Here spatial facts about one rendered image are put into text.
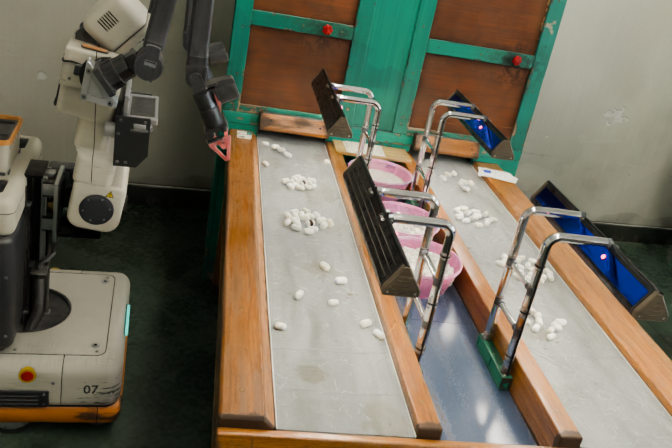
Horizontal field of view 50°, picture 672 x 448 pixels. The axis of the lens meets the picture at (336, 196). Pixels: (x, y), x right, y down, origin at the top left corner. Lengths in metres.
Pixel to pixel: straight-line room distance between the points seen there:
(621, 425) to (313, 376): 0.73
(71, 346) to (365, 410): 1.18
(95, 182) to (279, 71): 1.07
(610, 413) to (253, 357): 0.86
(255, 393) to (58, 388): 1.03
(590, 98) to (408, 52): 1.75
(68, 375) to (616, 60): 3.45
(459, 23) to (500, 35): 0.19
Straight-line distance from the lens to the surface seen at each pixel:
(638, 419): 1.96
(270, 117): 3.08
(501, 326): 2.06
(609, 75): 4.64
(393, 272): 1.47
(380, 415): 1.65
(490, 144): 2.54
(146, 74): 2.06
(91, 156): 2.32
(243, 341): 1.74
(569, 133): 4.63
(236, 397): 1.58
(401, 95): 3.17
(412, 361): 1.80
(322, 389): 1.68
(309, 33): 3.05
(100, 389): 2.50
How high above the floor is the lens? 1.76
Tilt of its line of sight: 22 degrees down
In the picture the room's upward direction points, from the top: 11 degrees clockwise
